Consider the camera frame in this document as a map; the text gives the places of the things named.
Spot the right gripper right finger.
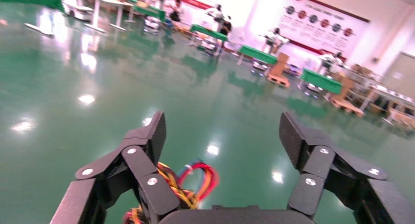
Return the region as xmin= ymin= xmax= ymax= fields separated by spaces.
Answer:
xmin=279 ymin=112 xmax=415 ymax=224

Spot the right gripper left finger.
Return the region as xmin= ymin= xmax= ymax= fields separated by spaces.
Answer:
xmin=50 ymin=111 xmax=181 ymax=224

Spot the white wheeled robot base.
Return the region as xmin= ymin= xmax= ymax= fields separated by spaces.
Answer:
xmin=144 ymin=17 xmax=162 ymax=34
xmin=61 ymin=0 xmax=94 ymax=22

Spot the standing person in background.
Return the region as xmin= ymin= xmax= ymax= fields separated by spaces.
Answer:
xmin=220 ymin=17 xmax=233 ymax=37
xmin=207 ymin=3 xmax=225 ymax=22
xmin=259 ymin=27 xmax=290 ymax=53
xmin=318 ymin=52 xmax=345 ymax=75

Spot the grey door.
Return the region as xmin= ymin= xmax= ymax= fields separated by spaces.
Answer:
xmin=382 ymin=51 xmax=415 ymax=98

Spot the seated person in background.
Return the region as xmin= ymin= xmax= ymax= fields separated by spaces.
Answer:
xmin=170 ymin=0 xmax=183 ymax=22

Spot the coloured wire bundle on unit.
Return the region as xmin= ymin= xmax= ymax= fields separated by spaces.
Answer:
xmin=123 ymin=160 xmax=220 ymax=224

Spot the wall poster with circles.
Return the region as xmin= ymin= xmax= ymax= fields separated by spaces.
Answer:
xmin=278 ymin=0 xmax=371 ymax=56

